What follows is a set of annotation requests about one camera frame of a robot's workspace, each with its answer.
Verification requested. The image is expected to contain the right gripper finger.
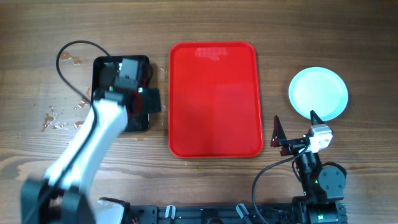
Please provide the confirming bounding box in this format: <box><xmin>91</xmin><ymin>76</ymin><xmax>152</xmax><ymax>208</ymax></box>
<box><xmin>270</xmin><ymin>115</ymin><xmax>288</xmax><ymax>147</ymax></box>
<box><xmin>310</xmin><ymin>110</ymin><xmax>323</xmax><ymax>126</ymax></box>

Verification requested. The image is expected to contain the light blue plate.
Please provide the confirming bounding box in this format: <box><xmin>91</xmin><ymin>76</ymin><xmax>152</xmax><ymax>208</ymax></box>
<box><xmin>288</xmin><ymin>67</ymin><xmax>349</xmax><ymax>121</ymax></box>

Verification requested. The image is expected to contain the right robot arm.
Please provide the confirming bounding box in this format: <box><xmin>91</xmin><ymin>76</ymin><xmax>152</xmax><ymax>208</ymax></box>
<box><xmin>271</xmin><ymin>111</ymin><xmax>347</xmax><ymax>223</ymax></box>

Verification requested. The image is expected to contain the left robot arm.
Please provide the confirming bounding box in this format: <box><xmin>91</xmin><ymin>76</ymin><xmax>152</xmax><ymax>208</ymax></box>
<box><xmin>21</xmin><ymin>55</ymin><xmax>161</xmax><ymax>223</ymax></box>

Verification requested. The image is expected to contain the black rectangular tray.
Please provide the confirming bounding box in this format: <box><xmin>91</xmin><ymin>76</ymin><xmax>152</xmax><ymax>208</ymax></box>
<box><xmin>91</xmin><ymin>55</ymin><xmax>153</xmax><ymax>133</ymax></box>

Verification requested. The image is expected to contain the red plastic tray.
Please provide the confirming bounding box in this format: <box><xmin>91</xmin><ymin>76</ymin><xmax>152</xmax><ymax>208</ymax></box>
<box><xmin>168</xmin><ymin>41</ymin><xmax>264</xmax><ymax>159</ymax></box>

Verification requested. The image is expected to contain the right black cable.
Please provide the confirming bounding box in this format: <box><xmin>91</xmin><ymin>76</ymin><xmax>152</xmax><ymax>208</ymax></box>
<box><xmin>251</xmin><ymin>142</ymin><xmax>312</xmax><ymax>224</ymax></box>

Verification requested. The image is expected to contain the black cable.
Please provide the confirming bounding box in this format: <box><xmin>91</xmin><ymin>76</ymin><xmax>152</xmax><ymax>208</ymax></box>
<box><xmin>23</xmin><ymin>40</ymin><xmax>111</xmax><ymax>224</ymax></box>
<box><xmin>251</xmin><ymin>142</ymin><xmax>312</xmax><ymax>224</ymax></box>

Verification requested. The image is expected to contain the left black cable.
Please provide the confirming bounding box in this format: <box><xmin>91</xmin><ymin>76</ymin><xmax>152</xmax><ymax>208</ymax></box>
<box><xmin>23</xmin><ymin>40</ymin><xmax>111</xmax><ymax>224</ymax></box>

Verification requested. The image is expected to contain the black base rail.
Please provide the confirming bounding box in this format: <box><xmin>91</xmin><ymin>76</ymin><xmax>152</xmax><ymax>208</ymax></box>
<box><xmin>99</xmin><ymin>203</ymin><xmax>348</xmax><ymax>224</ymax></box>

